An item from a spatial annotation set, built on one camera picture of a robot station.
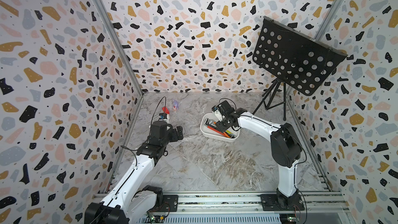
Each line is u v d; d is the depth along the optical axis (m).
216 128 0.93
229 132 0.97
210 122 1.03
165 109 1.10
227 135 0.96
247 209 0.73
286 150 0.51
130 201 0.43
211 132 0.97
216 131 0.98
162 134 0.64
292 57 0.76
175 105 1.10
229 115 0.71
